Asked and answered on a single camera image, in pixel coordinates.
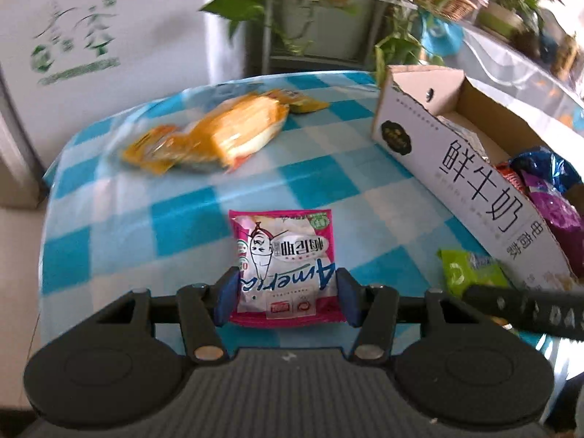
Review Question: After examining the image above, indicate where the blue snack packet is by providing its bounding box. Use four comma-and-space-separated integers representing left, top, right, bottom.
508, 146, 582, 192

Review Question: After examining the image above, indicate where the blue plastic bag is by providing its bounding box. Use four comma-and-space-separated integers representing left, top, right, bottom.
417, 11, 464, 55

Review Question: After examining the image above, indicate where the plant in green pot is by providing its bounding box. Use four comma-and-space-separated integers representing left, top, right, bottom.
477, 0, 571, 41

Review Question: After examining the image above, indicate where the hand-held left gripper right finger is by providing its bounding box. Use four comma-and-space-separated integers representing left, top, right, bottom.
337, 268, 482, 366

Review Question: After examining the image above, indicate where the pink white snack packet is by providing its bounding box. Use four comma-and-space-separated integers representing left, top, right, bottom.
228, 209, 341, 328

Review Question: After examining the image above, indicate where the small yellow snack packet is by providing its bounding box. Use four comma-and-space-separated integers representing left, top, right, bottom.
267, 89, 330, 115

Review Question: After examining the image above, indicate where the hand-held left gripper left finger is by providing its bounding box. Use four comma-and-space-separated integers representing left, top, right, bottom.
91, 266, 240, 366

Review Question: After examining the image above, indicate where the green snack packet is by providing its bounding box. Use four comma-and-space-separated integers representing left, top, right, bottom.
437, 249, 512, 304

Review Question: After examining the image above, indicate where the red snack packet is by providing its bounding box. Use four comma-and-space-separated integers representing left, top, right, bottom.
495, 162, 532, 197

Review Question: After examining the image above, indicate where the blue checkered tablecloth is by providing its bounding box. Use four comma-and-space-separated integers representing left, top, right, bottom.
39, 70, 584, 361

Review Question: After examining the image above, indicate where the white metal plant rack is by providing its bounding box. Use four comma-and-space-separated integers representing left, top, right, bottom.
260, 0, 397, 76

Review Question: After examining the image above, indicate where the small dark potted plant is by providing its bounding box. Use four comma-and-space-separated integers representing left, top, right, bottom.
513, 9, 548, 62

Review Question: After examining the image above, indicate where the large white printed carton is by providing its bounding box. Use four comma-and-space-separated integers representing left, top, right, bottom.
0, 0, 215, 211

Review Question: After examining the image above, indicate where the white printed cardboard box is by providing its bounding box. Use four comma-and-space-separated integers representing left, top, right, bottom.
371, 65, 584, 293

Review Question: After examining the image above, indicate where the purple snack packet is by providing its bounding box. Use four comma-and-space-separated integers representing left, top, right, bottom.
520, 169, 584, 256

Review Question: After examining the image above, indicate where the green pothos plant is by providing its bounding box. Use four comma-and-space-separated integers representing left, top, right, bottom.
198, 0, 445, 87

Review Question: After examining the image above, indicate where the orange bread packet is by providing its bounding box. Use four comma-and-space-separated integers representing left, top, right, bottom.
185, 92, 290, 172

